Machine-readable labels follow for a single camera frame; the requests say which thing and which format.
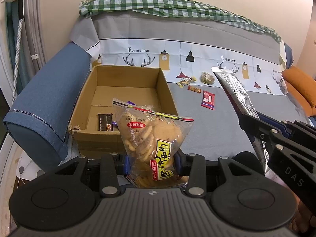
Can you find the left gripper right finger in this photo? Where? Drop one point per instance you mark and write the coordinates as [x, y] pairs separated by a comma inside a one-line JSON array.
[[181, 164]]

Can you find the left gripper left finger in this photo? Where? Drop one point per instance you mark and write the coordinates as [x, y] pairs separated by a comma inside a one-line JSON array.
[[127, 165]]

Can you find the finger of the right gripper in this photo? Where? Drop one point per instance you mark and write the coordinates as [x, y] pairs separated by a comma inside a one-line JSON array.
[[256, 129], [277, 124]]

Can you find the clear bag of cookies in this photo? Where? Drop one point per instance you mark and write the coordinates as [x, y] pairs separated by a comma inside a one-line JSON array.
[[151, 140]]

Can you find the red blue snack packet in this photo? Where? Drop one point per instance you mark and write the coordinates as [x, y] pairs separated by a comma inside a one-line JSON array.
[[208, 100]]

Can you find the gold candy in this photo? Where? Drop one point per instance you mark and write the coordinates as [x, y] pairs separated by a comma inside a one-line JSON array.
[[186, 81]]

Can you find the purple candy bar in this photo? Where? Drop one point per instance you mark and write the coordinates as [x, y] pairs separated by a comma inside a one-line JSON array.
[[114, 122]]

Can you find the orange cushion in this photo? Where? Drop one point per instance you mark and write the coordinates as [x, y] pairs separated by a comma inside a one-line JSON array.
[[302, 88]]

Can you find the dark brown chocolate bar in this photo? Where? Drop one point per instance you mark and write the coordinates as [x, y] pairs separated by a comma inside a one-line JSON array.
[[105, 122]]

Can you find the small orange snack bar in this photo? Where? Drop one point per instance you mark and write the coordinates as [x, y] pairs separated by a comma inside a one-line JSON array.
[[195, 89]]

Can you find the clear wrapped nut cake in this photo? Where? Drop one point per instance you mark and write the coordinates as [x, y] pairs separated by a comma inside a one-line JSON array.
[[207, 78]]

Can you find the brown cardboard box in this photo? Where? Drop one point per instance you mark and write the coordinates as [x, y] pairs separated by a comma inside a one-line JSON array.
[[115, 90]]

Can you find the blue sofa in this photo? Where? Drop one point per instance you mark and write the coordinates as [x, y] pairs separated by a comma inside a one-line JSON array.
[[64, 99]]

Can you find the white floor scale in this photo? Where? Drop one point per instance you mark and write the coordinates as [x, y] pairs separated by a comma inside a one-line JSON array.
[[27, 169]]

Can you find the grey printed sofa cover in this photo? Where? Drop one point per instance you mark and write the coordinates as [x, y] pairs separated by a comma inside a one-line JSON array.
[[183, 48]]

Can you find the green checkered cloth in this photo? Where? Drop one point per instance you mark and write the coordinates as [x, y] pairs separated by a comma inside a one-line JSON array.
[[176, 9]]

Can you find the grey curtain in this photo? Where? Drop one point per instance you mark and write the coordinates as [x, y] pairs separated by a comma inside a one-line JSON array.
[[32, 52]]

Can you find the white door frame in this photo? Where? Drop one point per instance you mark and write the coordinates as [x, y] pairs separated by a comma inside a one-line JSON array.
[[6, 72]]

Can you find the braided pole with black handle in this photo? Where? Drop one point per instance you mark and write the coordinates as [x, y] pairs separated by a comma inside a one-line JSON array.
[[18, 43]]

